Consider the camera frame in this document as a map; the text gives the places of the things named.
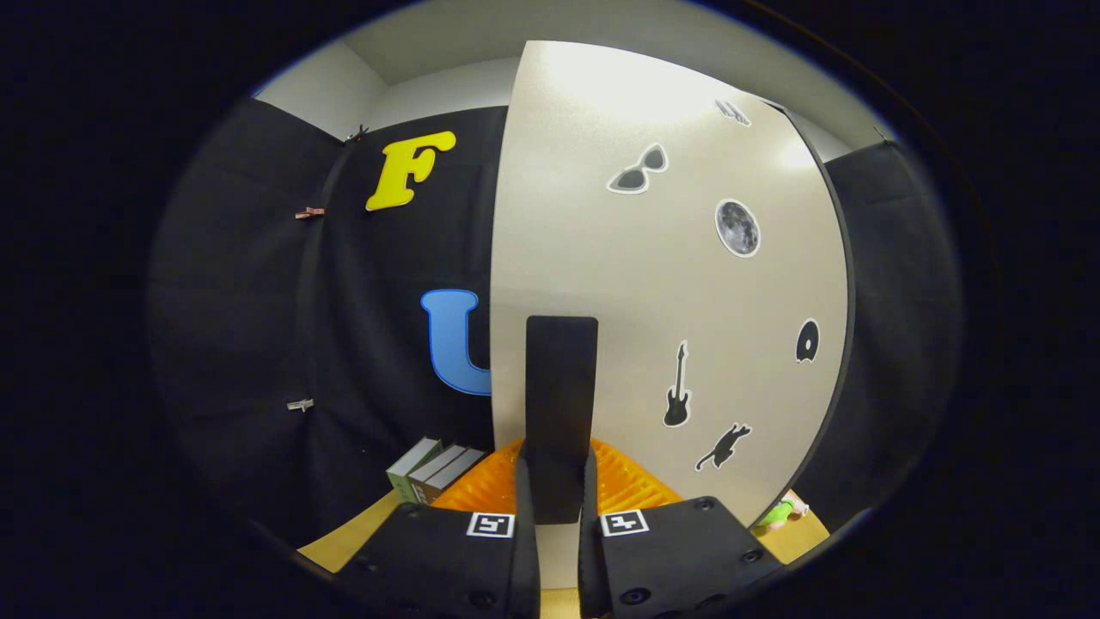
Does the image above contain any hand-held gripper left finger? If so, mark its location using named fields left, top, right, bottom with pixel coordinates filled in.
left=331, top=438, right=541, bottom=619

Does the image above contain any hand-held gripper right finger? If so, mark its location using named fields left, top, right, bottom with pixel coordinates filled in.
left=577, top=438, right=787, bottom=619

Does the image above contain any black door handle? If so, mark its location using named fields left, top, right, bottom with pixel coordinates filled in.
left=524, top=316, right=600, bottom=526

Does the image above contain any beige cabinet door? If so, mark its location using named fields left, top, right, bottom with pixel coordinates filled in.
left=488, top=40, right=850, bottom=591

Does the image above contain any brown book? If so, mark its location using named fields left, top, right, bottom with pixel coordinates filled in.
left=407, top=444, right=487, bottom=505

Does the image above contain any green toy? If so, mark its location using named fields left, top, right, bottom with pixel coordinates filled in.
left=756, top=491, right=811, bottom=530

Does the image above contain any black backdrop cloth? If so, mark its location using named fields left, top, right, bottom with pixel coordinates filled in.
left=146, top=96, right=963, bottom=551

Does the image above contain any dark grey cabinet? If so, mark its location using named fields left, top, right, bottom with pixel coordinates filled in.
left=761, top=96, right=858, bottom=527

